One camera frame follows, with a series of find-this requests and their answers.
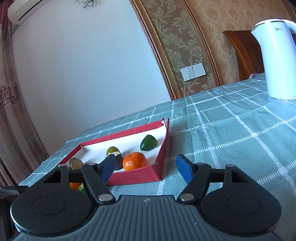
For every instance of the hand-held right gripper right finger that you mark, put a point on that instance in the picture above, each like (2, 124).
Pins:
(185, 168)

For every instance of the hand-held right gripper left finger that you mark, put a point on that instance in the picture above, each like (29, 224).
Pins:
(107, 168)

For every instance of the long dark sugarcane piece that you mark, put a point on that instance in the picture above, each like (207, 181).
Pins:
(119, 161)

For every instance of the green tomato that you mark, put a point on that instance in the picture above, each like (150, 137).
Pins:
(111, 151)

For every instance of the orange mandarin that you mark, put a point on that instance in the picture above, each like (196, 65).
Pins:
(134, 161)
(74, 185)

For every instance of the short dark sugarcane piece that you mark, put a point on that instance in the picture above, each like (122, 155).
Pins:
(75, 163)

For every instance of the red cardboard box tray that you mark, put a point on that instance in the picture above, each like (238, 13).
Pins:
(138, 179)

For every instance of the green cut cucumber piece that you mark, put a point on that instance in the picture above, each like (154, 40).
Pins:
(81, 189)

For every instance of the dark green lime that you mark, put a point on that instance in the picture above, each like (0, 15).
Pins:
(148, 143)

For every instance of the patterned pink curtain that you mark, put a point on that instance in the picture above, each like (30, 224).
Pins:
(11, 104)

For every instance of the pink cloth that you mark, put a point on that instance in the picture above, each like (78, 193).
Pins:
(257, 75)

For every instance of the wooden headboard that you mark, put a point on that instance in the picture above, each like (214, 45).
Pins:
(245, 53)

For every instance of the white electric kettle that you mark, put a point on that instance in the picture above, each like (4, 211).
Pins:
(277, 62)

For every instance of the white air conditioner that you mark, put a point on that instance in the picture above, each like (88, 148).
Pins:
(25, 10)

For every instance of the white wall light switch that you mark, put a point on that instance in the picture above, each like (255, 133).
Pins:
(193, 71)

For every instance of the gold framed wall panel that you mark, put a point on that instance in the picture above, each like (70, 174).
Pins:
(175, 41)

